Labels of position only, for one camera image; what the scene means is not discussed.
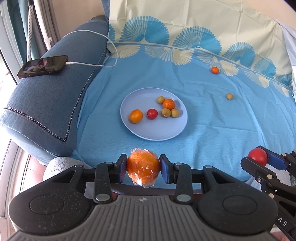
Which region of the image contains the red cherry tomato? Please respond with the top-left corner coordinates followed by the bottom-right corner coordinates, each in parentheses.
top-left (248, 148), bottom-right (268, 166)
top-left (147, 108), bottom-right (158, 120)

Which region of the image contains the plastic orange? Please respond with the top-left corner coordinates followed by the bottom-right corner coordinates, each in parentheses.
top-left (126, 148), bottom-right (161, 188)

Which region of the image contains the tan longan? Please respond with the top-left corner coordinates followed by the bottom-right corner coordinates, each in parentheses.
top-left (171, 108), bottom-right (180, 118)
top-left (161, 108), bottom-right (171, 118)
top-left (157, 96), bottom-right (165, 104)
top-left (226, 93), bottom-right (233, 100)

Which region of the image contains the small orange mandarin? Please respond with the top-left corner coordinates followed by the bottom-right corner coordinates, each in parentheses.
top-left (211, 66), bottom-right (219, 74)

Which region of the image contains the light blue plate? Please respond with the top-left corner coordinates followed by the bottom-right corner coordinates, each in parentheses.
top-left (120, 87), bottom-right (188, 141)

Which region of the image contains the white fluffy cushion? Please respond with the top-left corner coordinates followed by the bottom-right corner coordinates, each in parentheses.
top-left (43, 157), bottom-right (92, 181)

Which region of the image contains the blue denim sofa armrest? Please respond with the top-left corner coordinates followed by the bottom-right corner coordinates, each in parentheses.
top-left (1, 16), bottom-right (109, 165)

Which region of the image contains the blue patterned sofa cover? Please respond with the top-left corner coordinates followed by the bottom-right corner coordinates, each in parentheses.
top-left (72, 1), bottom-right (295, 180)

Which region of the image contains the black smartphone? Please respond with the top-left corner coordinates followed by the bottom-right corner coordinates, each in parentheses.
top-left (17, 55), bottom-right (68, 79)

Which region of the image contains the garment steamer stand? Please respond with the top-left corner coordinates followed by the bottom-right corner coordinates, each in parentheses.
top-left (27, 1), bottom-right (34, 61)

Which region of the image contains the white charging cable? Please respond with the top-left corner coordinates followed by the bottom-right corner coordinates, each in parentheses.
top-left (62, 29), bottom-right (118, 68)

